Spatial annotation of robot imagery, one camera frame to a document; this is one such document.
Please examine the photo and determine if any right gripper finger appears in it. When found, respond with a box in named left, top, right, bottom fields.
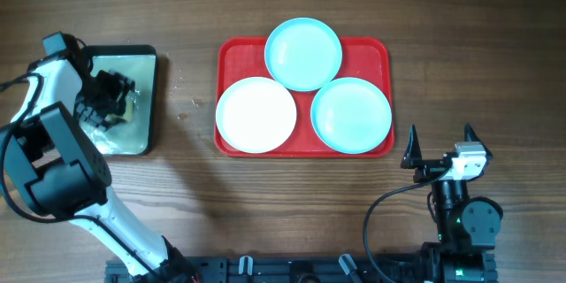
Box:
left=401, top=125, right=423, bottom=169
left=464, top=123, right=493, bottom=159

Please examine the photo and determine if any green and yellow sponge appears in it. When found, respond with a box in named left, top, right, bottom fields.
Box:
left=105, top=93, right=136, bottom=124

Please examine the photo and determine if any light blue plate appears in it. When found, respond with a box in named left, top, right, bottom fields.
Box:
left=310, top=77, right=393, bottom=155
left=264, top=18, right=343, bottom=92

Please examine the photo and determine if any white round plate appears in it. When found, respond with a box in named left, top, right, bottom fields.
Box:
left=215, top=77, right=297, bottom=154

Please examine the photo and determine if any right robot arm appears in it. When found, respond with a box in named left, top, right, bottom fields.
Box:
left=401, top=125, right=503, bottom=283

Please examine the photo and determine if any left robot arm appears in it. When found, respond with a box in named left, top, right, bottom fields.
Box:
left=1, top=53, right=198, bottom=282

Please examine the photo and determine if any black tray with soapy water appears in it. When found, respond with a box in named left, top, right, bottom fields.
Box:
left=80, top=45, right=158, bottom=156

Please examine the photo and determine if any red plastic tray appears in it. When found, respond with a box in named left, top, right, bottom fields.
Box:
left=216, top=37, right=393, bottom=158

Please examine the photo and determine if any right black cable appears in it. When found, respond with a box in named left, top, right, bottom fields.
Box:
left=362, top=171, right=448, bottom=283

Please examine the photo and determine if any black cable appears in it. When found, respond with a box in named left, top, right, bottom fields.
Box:
left=0, top=73, right=147, bottom=275
left=362, top=171, right=448, bottom=283

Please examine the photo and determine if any left black cable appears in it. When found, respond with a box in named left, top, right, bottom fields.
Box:
left=0, top=73, right=147, bottom=275

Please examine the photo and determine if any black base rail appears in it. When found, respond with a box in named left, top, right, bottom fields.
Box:
left=104, top=254, right=499, bottom=283

